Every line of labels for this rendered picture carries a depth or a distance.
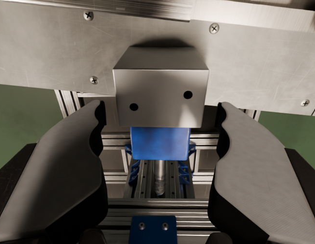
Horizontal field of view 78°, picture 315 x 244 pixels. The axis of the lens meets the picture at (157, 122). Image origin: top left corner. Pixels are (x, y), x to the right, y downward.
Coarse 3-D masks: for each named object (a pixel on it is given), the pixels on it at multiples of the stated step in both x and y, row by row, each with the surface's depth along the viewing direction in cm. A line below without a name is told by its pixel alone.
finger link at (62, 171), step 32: (64, 128) 9; (96, 128) 9; (32, 160) 7; (64, 160) 7; (96, 160) 7; (32, 192) 6; (64, 192) 6; (96, 192) 6; (0, 224) 5; (32, 224) 5; (64, 224) 5; (96, 224) 6
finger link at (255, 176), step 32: (224, 128) 9; (256, 128) 9; (224, 160) 7; (256, 160) 7; (288, 160) 7; (224, 192) 6; (256, 192) 6; (288, 192) 6; (224, 224) 6; (256, 224) 5; (288, 224) 5
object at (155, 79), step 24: (144, 48) 14; (168, 48) 14; (192, 48) 14; (120, 72) 10; (144, 72) 10; (168, 72) 10; (192, 72) 10; (120, 96) 11; (144, 96) 11; (168, 96) 11; (192, 96) 11; (120, 120) 12; (144, 120) 12; (168, 120) 12; (192, 120) 12; (144, 144) 14; (168, 144) 14
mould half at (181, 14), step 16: (0, 0) 5; (16, 0) 5; (32, 0) 5; (48, 0) 5; (64, 0) 5; (80, 0) 5; (96, 0) 5; (112, 0) 5; (128, 0) 5; (144, 0) 5; (160, 0) 5; (176, 0) 5; (192, 0) 5; (144, 16) 6; (160, 16) 6; (176, 16) 5
